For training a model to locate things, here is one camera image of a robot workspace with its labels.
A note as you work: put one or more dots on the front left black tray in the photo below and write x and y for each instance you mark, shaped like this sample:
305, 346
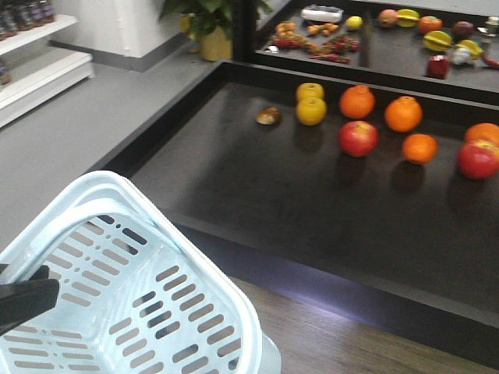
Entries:
410, 249

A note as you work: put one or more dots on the yellow starfruit left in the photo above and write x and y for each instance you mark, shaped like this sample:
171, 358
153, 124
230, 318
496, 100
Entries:
437, 40

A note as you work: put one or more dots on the brown mushroom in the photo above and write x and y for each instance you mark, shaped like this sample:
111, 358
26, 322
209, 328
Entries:
269, 116

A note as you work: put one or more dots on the red apple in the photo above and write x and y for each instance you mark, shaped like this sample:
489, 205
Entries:
358, 138
478, 159

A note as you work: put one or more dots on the red apple left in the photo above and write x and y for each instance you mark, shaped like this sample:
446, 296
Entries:
358, 138

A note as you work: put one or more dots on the red apple centre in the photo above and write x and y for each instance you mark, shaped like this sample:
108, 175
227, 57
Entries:
478, 159

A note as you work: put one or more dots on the yellow starfruit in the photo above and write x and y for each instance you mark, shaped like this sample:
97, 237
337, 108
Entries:
407, 18
437, 40
472, 46

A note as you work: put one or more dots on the yellow apple rear left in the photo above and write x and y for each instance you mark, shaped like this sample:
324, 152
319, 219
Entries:
306, 90

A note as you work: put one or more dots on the persimmon orange fruit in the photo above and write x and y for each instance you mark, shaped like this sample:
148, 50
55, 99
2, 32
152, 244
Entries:
427, 24

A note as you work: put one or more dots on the small orange centre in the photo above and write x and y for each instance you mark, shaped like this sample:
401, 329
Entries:
419, 148

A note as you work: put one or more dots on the yellow starfruit right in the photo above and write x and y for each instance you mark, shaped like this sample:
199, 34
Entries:
472, 46

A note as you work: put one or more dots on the yellow apple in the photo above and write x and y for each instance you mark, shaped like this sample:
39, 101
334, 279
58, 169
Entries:
306, 90
311, 111

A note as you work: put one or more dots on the black rack post left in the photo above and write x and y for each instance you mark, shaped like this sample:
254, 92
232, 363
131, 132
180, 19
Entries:
244, 24

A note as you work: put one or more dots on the yellow apple front left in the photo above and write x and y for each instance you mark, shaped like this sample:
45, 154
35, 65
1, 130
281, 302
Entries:
311, 111

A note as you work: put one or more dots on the yellow starfruit rear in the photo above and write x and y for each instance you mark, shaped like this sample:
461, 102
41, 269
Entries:
407, 18

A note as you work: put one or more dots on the orange rear left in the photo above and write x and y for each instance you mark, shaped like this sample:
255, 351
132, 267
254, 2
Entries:
357, 102

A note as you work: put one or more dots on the cherry tomato vine red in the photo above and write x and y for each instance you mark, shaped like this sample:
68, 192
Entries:
337, 50

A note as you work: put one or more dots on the red chili pepper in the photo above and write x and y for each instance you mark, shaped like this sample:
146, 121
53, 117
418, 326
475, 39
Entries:
493, 64

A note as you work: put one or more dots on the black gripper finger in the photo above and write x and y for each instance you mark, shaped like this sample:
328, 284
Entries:
25, 300

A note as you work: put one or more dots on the green potted plant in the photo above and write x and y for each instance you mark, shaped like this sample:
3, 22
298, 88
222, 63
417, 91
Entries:
208, 23

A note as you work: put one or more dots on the white electronic scale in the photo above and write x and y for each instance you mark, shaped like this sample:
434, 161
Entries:
322, 13

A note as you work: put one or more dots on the mango reddish fruit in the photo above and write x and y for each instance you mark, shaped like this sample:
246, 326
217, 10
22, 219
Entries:
387, 18

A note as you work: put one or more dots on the small yellow lemon rear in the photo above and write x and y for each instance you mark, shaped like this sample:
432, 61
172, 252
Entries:
354, 23

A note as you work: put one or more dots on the white store shelf unit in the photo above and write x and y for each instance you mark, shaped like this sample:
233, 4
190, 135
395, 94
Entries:
33, 70

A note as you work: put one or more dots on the rear left black tray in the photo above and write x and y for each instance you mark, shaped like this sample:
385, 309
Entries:
394, 57

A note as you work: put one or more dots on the orange with knob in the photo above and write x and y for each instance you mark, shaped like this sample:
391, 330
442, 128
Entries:
403, 114

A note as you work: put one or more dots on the red bell pepper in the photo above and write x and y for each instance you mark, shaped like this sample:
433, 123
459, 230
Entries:
437, 66

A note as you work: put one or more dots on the white garlic bulb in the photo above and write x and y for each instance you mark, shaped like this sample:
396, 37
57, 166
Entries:
460, 56

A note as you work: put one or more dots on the orange cherry tomato vine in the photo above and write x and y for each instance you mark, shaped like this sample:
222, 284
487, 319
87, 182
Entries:
287, 37

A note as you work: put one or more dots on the black tray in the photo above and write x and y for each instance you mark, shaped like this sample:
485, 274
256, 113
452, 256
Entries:
410, 249
394, 57

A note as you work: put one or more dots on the light blue plastic basket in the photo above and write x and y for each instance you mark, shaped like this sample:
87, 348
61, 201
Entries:
135, 295

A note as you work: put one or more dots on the orange behind centre apple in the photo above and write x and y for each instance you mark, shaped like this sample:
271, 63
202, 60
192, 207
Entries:
483, 131

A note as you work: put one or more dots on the dark purple fruit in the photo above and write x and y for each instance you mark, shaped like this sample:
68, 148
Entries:
462, 30

